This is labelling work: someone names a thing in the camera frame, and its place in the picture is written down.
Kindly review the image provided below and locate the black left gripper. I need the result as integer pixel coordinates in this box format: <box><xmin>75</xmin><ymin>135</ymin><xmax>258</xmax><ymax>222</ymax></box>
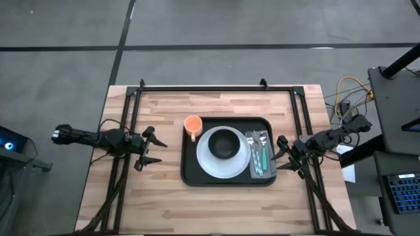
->
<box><xmin>131</xmin><ymin>125</ymin><xmax>169</xmax><ymax>172</ymax></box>

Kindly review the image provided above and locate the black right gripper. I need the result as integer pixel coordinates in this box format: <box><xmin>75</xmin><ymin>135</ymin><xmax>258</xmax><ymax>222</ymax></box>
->
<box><xmin>270</xmin><ymin>134</ymin><xmax>310</xmax><ymax>180</ymax></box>

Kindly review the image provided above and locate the grey-blue cloth napkin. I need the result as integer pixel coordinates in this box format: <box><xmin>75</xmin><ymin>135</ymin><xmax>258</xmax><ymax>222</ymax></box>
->
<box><xmin>245</xmin><ymin>130</ymin><xmax>278</xmax><ymax>180</ymax></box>

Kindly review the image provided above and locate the silver spoon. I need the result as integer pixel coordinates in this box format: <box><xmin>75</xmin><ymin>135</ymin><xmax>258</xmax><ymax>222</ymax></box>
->
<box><xmin>259</xmin><ymin>133</ymin><xmax>268</xmax><ymax>172</ymax></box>

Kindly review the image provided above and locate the orange ceramic mug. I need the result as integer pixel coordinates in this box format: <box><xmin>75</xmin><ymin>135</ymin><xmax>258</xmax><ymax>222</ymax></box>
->
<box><xmin>183</xmin><ymin>115</ymin><xmax>203</xmax><ymax>143</ymax></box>

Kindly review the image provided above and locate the white round plate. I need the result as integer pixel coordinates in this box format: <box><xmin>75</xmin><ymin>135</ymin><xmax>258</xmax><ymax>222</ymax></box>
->
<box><xmin>196</xmin><ymin>126</ymin><xmax>252</xmax><ymax>180</ymax></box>

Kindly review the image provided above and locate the black bowl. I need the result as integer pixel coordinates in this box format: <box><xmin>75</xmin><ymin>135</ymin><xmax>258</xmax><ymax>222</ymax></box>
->
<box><xmin>207</xmin><ymin>128</ymin><xmax>242</xmax><ymax>161</ymax></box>

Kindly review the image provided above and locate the black serving tray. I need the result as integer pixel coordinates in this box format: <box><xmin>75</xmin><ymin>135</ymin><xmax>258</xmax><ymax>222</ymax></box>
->
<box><xmin>180</xmin><ymin>116</ymin><xmax>278</xmax><ymax>187</ymax></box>

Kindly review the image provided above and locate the black desk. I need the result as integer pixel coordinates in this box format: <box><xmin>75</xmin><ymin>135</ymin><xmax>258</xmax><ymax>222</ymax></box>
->
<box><xmin>373</xmin><ymin>151</ymin><xmax>420</xmax><ymax>236</ymax></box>

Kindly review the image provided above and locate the black equipment cart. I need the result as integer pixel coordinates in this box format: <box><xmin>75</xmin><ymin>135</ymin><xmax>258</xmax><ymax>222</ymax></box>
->
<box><xmin>367</xmin><ymin>66</ymin><xmax>420</xmax><ymax>155</ymax></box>

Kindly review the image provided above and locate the grey floor stand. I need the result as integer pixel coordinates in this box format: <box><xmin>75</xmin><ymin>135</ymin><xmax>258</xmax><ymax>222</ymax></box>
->
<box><xmin>0</xmin><ymin>147</ymin><xmax>53</xmax><ymax>173</ymax></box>

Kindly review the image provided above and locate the blue backlit keyboard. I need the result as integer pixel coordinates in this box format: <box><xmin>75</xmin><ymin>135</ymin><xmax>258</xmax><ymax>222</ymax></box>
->
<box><xmin>383</xmin><ymin>172</ymin><xmax>420</xmax><ymax>214</ymax></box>

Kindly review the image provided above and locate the tablet screen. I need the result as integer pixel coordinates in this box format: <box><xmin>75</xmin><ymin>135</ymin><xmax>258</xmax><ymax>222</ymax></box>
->
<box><xmin>400</xmin><ymin>117</ymin><xmax>420</xmax><ymax>134</ymax></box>

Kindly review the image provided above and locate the black device blue light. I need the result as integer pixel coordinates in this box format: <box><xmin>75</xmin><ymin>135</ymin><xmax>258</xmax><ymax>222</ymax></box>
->
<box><xmin>0</xmin><ymin>126</ymin><xmax>29</xmax><ymax>155</ymax></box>

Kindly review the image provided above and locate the black pole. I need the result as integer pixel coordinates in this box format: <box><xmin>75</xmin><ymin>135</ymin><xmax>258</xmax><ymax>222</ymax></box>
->
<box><xmin>382</xmin><ymin>42</ymin><xmax>420</xmax><ymax>79</ymax></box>

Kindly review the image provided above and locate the black aluminium table frame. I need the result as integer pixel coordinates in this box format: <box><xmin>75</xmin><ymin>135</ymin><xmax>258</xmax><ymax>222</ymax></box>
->
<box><xmin>74</xmin><ymin>77</ymin><xmax>360</xmax><ymax>236</ymax></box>

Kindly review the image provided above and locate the yellow cable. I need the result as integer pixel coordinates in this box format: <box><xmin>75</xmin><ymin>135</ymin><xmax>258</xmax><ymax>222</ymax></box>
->
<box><xmin>334</xmin><ymin>75</ymin><xmax>375</xmax><ymax>119</ymax></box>

